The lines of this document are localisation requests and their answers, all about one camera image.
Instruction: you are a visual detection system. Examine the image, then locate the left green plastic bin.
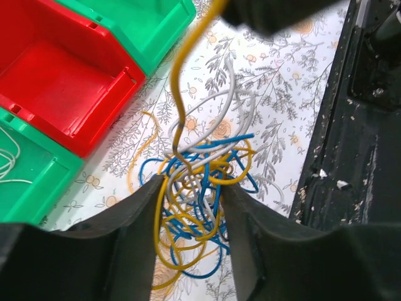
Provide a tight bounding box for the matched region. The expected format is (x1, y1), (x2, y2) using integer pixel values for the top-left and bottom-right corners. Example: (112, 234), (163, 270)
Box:
(1, 109), (83, 224)

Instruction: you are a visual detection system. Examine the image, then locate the black table front rail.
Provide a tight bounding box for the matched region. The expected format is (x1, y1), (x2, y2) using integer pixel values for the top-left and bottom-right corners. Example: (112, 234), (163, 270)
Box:
(289, 1), (400, 230)

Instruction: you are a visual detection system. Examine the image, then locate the right green plastic bin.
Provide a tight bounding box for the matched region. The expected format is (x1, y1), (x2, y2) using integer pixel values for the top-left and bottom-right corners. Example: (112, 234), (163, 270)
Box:
(59, 0), (196, 77)

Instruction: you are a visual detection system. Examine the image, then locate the yellow wire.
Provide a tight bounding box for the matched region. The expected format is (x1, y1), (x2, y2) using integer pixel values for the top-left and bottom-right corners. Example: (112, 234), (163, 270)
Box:
(127, 0), (258, 291)

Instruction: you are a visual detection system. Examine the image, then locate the red plastic bin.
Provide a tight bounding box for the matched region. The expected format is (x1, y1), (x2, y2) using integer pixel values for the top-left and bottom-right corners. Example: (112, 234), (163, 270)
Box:
(1, 1), (146, 158)

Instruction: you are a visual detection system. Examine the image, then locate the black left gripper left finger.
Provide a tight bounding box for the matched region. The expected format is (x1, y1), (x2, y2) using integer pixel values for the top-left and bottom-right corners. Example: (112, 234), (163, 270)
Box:
(1, 176), (164, 300)

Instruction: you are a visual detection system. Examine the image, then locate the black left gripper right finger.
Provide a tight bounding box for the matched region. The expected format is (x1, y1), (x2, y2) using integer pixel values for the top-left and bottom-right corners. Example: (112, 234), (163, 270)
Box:
(222, 185), (400, 300)

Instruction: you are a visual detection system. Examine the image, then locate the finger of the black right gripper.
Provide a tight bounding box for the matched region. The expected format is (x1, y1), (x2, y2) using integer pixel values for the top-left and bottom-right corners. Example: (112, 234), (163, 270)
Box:
(221, 0), (338, 33)

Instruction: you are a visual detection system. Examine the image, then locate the green plastic bin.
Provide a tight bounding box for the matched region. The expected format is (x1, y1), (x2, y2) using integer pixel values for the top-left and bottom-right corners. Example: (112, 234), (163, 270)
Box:
(59, 0), (196, 77)
(1, 109), (83, 224)

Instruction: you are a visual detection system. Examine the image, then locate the blue wire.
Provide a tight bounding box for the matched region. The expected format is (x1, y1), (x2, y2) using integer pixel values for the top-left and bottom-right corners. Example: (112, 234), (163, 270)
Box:
(138, 133), (260, 279)

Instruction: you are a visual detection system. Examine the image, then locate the white wire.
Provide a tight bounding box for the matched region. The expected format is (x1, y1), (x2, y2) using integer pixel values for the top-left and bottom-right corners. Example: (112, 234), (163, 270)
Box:
(0, 125), (34, 184)

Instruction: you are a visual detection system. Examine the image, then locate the grey wire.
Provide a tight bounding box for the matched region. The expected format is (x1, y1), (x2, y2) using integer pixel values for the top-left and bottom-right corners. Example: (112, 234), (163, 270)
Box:
(163, 58), (286, 242)

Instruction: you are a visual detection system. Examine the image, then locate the floral patterned table mat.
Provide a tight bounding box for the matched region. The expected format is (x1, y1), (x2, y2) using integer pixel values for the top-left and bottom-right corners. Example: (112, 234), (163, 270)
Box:
(41, 1), (349, 230)

